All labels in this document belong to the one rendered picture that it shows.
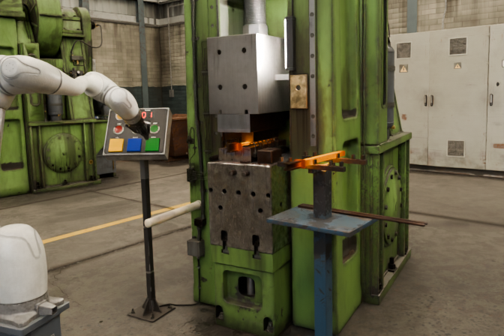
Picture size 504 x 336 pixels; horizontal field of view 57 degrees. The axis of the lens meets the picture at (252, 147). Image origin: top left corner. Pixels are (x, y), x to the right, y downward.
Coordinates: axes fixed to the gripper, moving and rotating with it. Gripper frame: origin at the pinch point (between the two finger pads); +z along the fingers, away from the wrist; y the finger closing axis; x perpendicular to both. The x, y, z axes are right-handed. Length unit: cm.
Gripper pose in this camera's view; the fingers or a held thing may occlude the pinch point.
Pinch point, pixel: (145, 134)
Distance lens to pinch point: 245.6
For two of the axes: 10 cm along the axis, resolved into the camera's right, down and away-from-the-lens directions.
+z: 0.8, 3.9, 9.2
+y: 10.0, -0.2, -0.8
